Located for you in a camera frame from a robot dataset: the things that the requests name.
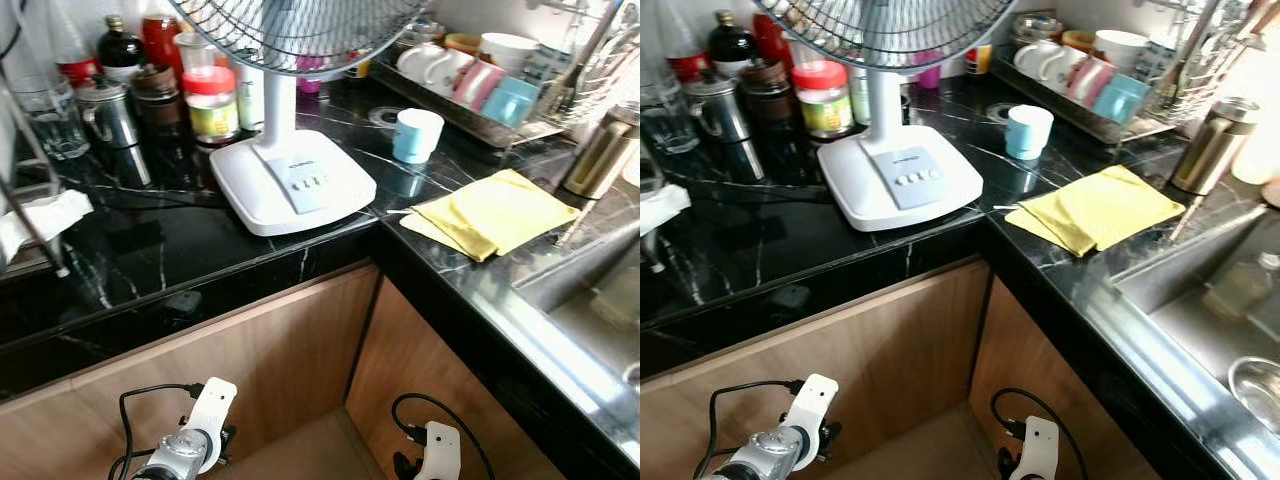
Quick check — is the steel thermos flask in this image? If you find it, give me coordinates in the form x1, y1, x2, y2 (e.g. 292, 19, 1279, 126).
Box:
1168, 97, 1261, 196
560, 100, 641, 201

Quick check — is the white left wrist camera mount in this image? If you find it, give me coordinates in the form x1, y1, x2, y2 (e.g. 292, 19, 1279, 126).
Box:
785, 373, 841, 471
185, 377, 239, 471

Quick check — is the clear glass jar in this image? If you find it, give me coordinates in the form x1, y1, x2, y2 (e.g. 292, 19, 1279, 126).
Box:
640, 75, 701, 154
10, 75, 91, 161

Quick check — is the red sauce bottle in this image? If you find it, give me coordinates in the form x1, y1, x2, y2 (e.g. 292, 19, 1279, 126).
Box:
752, 10, 798, 71
140, 0, 186, 71

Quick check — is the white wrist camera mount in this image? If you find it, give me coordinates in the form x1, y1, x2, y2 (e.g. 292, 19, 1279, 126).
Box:
785, 373, 841, 471
418, 420, 463, 480
185, 377, 239, 471
1020, 415, 1061, 480

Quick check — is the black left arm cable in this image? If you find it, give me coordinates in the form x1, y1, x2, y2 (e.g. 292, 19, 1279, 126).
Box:
108, 383, 206, 480
700, 378, 806, 480

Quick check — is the metal wire rack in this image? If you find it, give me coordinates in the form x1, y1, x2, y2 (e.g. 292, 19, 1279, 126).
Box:
0, 60, 71, 279

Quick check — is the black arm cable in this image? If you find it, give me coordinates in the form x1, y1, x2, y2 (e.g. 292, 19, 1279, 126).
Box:
390, 392, 496, 480
990, 388, 1091, 480
700, 378, 806, 480
108, 383, 206, 480

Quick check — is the wooden spatula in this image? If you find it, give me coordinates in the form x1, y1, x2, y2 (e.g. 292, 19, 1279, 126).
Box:
1150, 0, 1241, 116
540, 0, 626, 121

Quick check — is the wooden cabinet door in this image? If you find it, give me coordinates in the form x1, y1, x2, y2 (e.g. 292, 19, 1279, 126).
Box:
640, 258, 991, 480
965, 275, 1166, 480
345, 278, 566, 480
0, 260, 383, 480

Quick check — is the pink cup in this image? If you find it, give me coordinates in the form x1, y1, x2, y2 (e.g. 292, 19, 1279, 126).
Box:
1065, 57, 1116, 106
452, 60, 506, 111

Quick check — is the yellow cloth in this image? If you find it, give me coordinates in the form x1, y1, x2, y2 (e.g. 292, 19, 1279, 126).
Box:
400, 168, 581, 263
1005, 165, 1186, 257

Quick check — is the white can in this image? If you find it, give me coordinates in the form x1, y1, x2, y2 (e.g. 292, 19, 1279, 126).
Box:
848, 62, 873, 126

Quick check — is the clear bottle red label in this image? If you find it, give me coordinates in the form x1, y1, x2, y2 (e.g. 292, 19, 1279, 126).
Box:
40, 0, 101, 86
660, 0, 713, 83

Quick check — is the white lid translucent jar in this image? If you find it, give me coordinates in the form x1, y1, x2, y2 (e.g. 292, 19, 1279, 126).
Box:
175, 32, 219, 73

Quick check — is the white bowl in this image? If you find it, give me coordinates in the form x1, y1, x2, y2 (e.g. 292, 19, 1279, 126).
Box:
478, 32, 541, 76
1092, 29, 1151, 71

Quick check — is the white plastic bottle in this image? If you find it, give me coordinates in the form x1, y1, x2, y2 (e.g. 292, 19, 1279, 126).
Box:
1232, 80, 1280, 186

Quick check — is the red lid glass jar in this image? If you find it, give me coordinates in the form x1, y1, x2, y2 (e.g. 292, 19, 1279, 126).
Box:
793, 60, 854, 139
182, 65, 241, 144

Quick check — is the steel dish rack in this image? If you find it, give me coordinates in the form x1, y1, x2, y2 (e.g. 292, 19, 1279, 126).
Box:
368, 0, 641, 151
985, 0, 1271, 146

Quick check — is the brown jar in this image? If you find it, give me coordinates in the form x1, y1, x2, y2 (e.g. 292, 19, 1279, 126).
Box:
742, 60, 796, 123
130, 63, 183, 126

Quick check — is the blue cup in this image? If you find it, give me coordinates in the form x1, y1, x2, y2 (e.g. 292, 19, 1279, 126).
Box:
1092, 73, 1151, 126
482, 76, 541, 129

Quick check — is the white cup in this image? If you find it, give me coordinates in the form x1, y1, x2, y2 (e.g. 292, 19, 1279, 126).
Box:
1013, 40, 1063, 81
397, 42, 448, 86

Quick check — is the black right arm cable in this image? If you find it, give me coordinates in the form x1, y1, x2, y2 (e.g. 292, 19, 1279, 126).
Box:
390, 392, 496, 480
990, 388, 1091, 480

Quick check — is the white paper towel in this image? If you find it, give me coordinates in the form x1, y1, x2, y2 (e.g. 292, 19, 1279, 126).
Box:
0, 190, 96, 271
640, 183, 693, 236

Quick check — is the stainless steel sink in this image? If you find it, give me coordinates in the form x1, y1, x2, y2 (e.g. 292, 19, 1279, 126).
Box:
1110, 205, 1280, 451
515, 210, 641, 391

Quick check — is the white table fan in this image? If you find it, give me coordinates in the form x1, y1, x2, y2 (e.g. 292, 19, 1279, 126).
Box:
755, 0, 1021, 233
165, 0, 431, 238

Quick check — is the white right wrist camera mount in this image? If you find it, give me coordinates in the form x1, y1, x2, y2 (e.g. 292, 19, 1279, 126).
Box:
1020, 415, 1061, 480
418, 420, 463, 480

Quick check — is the steel lidded mug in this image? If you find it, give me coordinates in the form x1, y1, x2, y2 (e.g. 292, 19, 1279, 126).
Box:
685, 72, 753, 143
75, 78, 141, 151

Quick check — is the dark sauce bottle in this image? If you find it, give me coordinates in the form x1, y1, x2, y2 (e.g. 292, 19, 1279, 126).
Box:
97, 14, 146, 83
707, 10, 761, 79

